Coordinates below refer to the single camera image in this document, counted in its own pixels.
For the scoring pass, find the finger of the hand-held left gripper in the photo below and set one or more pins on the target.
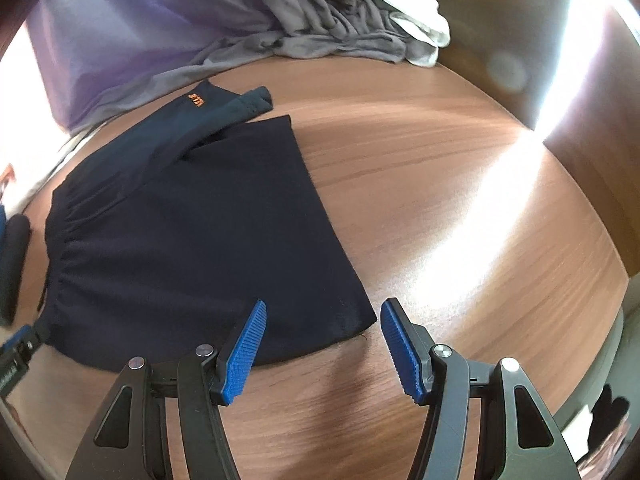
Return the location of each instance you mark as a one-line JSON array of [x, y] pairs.
[[31, 340]]

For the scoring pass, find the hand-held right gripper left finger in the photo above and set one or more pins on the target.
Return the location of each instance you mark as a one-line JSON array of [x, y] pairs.
[[245, 355]]

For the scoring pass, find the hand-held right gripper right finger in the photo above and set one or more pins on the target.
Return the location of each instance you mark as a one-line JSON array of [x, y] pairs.
[[400, 355]]

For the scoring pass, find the navy pants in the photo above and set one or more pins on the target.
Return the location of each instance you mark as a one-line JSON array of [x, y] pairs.
[[200, 240]]

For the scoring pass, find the dark teal garment orange print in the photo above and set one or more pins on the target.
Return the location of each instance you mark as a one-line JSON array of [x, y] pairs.
[[165, 120]]

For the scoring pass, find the dark cloth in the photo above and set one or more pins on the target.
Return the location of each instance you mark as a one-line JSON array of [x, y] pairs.
[[607, 420]]

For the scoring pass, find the purple curtain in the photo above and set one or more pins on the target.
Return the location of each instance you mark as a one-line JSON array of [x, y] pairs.
[[125, 35]]

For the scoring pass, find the white cloth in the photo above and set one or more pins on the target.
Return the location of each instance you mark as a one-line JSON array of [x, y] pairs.
[[420, 25]]

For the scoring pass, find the grey crinkled cloth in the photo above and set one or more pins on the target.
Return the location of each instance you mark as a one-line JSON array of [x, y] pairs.
[[325, 20]]

